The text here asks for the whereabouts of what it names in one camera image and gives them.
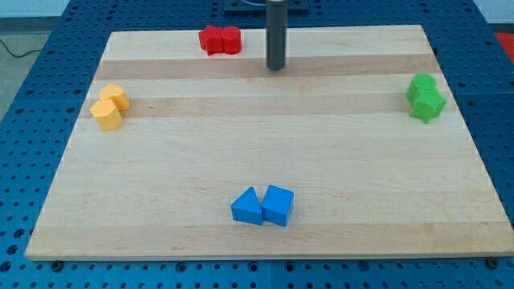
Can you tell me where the green star block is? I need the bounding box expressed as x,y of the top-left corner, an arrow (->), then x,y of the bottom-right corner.
407,89 -> 447,124

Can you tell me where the green cylinder block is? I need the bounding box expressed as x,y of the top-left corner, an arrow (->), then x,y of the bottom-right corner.
406,73 -> 437,104

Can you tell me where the blue triangle block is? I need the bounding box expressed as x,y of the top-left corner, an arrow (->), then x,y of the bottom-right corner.
230,186 -> 263,226

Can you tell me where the yellow hexagon block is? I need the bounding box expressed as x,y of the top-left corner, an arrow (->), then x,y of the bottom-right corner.
90,100 -> 123,131

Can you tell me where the red cylinder block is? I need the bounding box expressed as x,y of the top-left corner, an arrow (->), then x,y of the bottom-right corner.
221,26 -> 243,55

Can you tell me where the wooden board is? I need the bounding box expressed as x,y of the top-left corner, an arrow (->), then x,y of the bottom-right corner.
26,25 -> 513,261

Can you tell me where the blue cube block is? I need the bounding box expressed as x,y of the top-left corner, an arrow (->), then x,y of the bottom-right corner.
261,185 -> 295,226

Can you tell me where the red object at edge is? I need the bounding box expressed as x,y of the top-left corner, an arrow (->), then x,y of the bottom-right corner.
495,32 -> 514,62

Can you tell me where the yellow cylinder block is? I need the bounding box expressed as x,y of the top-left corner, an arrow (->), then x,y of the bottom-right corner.
99,83 -> 131,111

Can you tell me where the red star block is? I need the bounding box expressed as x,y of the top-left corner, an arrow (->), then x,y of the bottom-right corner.
198,25 -> 224,55

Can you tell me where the black cable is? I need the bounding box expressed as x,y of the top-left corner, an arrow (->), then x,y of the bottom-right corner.
0,39 -> 43,59

